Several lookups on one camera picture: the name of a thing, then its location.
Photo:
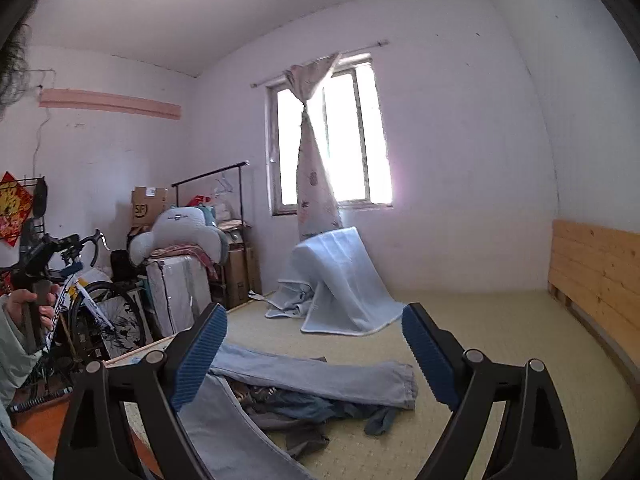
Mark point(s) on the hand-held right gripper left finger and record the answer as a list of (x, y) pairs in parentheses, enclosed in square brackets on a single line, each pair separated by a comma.
[(197, 355)]

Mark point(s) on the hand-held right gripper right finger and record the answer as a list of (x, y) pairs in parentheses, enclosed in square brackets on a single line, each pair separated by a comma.
[(427, 355)]

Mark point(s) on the grey garment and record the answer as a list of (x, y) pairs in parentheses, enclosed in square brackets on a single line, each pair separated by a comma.
[(300, 437)]

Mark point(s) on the person's left forearm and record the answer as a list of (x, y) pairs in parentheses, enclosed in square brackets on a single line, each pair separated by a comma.
[(15, 355)]

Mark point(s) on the clothes hangers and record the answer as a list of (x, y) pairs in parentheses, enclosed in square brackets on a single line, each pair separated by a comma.
[(222, 190)]

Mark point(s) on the black clothes rack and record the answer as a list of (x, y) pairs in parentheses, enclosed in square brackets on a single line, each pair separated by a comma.
[(210, 173)]

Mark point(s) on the person's left hand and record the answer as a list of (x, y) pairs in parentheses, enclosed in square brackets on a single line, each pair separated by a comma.
[(22, 300)]

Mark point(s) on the black hanging item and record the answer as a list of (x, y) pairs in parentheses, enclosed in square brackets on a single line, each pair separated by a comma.
[(40, 197)]

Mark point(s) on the white storage bag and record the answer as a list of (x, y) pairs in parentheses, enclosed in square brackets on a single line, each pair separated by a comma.
[(175, 290)]

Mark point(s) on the bicycle wheel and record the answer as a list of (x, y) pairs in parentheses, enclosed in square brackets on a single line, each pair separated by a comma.
[(87, 302)]

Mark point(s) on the woven bed mat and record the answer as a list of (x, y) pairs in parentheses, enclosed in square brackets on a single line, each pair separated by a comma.
[(500, 335)]

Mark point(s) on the black white printed board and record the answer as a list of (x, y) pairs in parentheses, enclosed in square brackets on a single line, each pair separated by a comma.
[(120, 320)]

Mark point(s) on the black bag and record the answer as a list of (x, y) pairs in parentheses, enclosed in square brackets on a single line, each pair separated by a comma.
[(121, 265)]

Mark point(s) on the plaid cloth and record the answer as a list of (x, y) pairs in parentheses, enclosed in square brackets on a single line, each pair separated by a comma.
[(185, 251)]

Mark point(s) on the dark blue garment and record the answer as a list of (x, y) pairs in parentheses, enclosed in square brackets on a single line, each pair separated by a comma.
[(300, 405)]

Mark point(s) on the light blue blanket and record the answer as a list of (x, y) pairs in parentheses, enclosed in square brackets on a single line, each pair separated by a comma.
[(340, 280)]

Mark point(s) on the printed cardboard box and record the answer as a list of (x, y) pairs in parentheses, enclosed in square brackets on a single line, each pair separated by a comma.
[(147, 207)]

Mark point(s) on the shark plush toy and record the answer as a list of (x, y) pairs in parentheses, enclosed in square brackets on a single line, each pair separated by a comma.
[(180, 225)]

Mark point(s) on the striped stick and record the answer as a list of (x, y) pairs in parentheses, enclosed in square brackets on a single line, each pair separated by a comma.
[(40, 399)]

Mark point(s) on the person's head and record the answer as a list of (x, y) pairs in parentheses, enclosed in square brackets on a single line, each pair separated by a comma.
[(10, 70)]

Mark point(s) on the wooden headboard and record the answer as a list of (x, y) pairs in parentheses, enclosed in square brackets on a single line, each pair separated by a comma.
[(595, 270)]

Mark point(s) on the person's light jacket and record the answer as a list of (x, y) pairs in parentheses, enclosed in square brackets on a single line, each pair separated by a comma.
[(25, 455)]

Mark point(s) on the printed curtain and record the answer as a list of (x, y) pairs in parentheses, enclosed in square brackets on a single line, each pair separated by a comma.
[(312, 180)]

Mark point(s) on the window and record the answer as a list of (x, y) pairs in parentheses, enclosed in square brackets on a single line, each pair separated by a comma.
[(345, 150)]

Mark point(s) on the curtain rod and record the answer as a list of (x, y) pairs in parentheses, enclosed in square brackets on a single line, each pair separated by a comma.
[(360, 49)]

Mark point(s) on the red wall decoration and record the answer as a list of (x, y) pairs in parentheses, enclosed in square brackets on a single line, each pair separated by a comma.
[(12, 210)]

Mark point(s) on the pink wall rail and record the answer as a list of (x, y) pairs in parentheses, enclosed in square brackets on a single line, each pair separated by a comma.
[(110, 104)]

